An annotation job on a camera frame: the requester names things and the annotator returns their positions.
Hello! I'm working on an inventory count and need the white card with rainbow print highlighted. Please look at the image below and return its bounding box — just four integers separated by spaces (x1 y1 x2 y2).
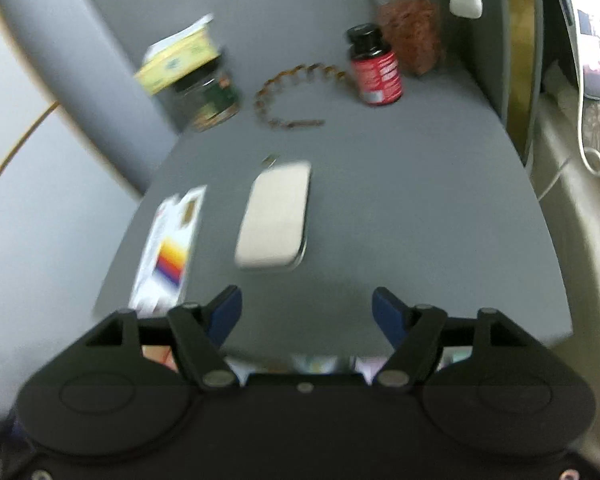
130 185 208 317

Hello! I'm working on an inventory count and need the clear jar with black lid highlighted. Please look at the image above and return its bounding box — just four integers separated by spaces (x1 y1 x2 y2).
172 55 241 132

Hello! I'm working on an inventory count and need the brown wavy headband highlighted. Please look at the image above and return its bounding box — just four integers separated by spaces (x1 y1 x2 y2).
253 62 353 131

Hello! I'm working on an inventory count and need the red supplement bottle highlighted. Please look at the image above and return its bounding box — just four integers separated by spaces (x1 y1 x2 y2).
346 23 405 107

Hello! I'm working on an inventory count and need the grey upholstered nightstand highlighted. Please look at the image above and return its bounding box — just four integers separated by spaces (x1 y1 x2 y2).
92 55 573 361

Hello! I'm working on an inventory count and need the thin white cable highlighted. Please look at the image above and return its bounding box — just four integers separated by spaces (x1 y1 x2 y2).
537 80 600 201

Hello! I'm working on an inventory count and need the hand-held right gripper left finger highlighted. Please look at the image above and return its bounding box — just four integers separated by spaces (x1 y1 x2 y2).
85 285 243 391

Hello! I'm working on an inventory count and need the white oblong case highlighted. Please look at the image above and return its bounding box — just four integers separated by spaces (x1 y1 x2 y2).
235 161 312 271

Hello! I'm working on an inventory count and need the clear bag of red berries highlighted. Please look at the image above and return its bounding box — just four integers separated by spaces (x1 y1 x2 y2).
352 0 443 77

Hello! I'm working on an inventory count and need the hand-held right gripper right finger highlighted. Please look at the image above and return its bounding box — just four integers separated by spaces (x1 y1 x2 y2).
371 286 533 391

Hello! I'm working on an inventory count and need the grey headboard with gold trim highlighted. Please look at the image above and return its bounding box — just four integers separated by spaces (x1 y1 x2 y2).
497 0 543 166

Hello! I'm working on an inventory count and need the yellow tissue box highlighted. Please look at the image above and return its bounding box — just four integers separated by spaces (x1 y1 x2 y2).
134 15 221 95

